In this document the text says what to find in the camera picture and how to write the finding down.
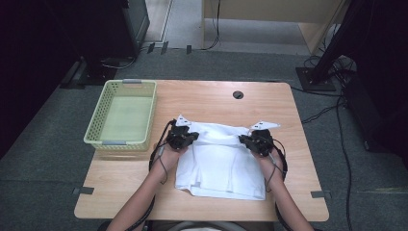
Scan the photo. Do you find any white t-shirt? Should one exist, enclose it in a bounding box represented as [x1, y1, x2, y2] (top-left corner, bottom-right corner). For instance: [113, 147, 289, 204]
[174, 120, 268, 202]

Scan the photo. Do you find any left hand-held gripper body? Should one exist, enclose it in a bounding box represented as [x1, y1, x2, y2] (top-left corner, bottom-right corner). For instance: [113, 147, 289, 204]
[166, 115, 193, 151]

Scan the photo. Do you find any person's right hand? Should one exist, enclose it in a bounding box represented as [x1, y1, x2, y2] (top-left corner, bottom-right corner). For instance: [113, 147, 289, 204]
[251, 149, 286, 188]

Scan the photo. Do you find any grey tape strip on table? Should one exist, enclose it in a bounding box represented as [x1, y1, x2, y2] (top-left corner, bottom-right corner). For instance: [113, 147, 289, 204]
[310, 190, 333, 199]
[72, 186, 95, 196]

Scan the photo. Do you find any light wooden desk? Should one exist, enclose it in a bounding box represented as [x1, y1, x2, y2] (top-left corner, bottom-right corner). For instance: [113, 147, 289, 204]
[201, 0, 349, 55]

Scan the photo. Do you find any long black floor cable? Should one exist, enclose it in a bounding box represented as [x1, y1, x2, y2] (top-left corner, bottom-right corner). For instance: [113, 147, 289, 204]
[335, 95, 354, 231]

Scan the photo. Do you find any person's left hand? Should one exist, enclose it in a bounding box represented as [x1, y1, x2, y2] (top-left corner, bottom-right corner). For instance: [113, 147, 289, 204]
[152, 141, 190, 178]

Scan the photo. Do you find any grey floor cable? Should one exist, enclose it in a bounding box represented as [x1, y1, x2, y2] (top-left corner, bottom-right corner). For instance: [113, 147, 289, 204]
[101, 55, 140, 70]

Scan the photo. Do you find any black hanging desk cable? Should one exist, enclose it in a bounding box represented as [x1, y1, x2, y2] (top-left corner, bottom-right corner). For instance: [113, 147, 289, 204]
[201, 0, 222, 52]

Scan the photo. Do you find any grey curved chair edge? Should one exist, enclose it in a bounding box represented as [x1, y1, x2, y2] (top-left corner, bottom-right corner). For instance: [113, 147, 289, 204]
[166, 220, 245, 231]

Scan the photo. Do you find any short black floor cable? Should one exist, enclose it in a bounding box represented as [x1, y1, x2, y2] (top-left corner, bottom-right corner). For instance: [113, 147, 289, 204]
[301, 104, 341, 125]

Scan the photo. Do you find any tangle of black cables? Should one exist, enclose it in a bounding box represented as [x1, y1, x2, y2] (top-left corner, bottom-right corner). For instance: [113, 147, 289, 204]
[302, 54, 358, 86]

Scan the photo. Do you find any black equipment case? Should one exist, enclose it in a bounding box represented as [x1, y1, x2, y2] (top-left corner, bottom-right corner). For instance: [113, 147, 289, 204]
[343, 72, 408, 156]

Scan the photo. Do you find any black cabinet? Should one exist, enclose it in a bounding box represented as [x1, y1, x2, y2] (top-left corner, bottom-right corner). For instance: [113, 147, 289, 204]
[44, 0, 151, 89]

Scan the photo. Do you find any thin black floor cable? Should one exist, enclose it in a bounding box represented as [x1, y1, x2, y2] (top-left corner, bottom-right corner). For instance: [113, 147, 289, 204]
[290, 86, 346, 98]

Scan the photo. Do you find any green plastic basket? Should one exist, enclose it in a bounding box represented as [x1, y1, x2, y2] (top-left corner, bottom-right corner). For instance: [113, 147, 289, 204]
[83, 78, 158, 152]

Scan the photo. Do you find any left hand-held gripper cable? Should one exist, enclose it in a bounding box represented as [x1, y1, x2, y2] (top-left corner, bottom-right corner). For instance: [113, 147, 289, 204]
[126, 118, 177, 231]

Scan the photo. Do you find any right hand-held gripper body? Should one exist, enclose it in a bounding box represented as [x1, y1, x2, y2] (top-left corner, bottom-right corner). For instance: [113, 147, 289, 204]
[248, 120, 281, 158]

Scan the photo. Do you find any black metal stand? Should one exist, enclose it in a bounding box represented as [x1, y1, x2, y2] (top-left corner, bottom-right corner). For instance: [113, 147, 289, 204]
[295, 0, 370, 92]

